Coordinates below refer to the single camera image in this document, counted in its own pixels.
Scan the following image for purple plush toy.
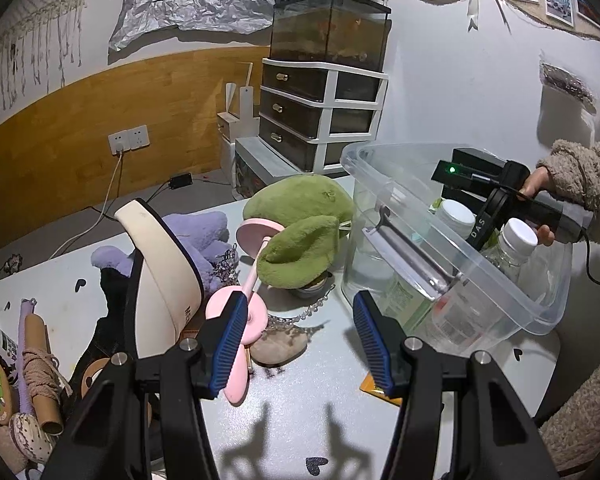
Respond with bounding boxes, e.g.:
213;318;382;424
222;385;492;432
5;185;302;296
91;211;238;301

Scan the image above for beige fuzzy clothing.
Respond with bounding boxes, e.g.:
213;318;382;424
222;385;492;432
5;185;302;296
540;350;600;476

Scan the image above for pink bunny stand mirror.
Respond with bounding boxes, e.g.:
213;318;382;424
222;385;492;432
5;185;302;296
205;218;285;407

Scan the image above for white drawer unit dark drawers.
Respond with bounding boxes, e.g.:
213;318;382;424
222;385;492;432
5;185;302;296
257;57;388;173

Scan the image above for dark glass fish tank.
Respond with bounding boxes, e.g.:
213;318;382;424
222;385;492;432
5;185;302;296
270;0;392;72

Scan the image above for grey beige stone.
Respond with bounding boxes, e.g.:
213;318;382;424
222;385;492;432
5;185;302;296
250;327;308;366

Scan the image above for small wooden drawer box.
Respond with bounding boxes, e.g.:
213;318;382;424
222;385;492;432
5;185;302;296
216;110;241;142

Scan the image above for person's right hand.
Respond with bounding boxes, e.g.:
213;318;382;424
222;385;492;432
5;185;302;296
519;166;557;248

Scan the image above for macrame wall hanging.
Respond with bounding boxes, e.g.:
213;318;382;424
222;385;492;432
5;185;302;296
0;0;101;111

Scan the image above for green label plastic bottle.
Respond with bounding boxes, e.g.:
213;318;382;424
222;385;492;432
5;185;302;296
380;199;476;331

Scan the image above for purple strap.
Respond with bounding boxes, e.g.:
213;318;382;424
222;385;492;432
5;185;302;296
17;298;37;416

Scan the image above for cardboard tube with twine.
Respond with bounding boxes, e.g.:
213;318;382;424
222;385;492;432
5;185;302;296
22;314;65;436

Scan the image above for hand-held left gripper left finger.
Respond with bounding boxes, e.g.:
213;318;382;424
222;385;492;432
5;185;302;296
40;290;251;480

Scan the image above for white power cable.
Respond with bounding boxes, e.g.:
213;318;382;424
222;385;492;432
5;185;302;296
50;152;123;258

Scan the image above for plastic pouch dried flowers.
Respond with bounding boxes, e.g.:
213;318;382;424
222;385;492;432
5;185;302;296
539;52;600;116

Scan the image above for grey storage box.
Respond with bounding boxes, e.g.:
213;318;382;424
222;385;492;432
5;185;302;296
234;136;351;200

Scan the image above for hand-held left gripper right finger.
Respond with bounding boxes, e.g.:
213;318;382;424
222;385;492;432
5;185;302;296
352;290;546;480

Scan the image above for white-capped plastic bottle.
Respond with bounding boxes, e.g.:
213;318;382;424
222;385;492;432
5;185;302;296
420;217;538;351

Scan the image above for clear plastic storage container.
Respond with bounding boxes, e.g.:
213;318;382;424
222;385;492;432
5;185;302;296
340;141;573;356

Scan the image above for green plush hat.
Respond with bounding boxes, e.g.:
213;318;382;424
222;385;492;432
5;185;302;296
242;174;355;290

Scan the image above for plain clear plastic bottle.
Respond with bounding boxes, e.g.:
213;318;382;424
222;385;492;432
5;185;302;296
347;240;406;293

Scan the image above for crystal bead necklace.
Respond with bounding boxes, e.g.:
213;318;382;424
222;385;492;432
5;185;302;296
267;287;333;333

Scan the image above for silver crystal tiara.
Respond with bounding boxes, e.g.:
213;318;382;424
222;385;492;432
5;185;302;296
212;245;239;286

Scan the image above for orange tube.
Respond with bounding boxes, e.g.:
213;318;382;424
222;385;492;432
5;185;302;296
359;375;403;405

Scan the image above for black denim garment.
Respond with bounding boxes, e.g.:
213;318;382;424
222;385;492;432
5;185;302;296
67;265;148;411

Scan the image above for white wall socket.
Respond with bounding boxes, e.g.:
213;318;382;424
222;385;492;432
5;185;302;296
107;125;150;156

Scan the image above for cream cap black brim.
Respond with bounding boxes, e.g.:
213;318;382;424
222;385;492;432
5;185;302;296
114;198;206;361

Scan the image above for person's right forearm fuzzy sleeve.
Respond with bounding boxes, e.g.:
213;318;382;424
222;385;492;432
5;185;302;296
536;136;600;247

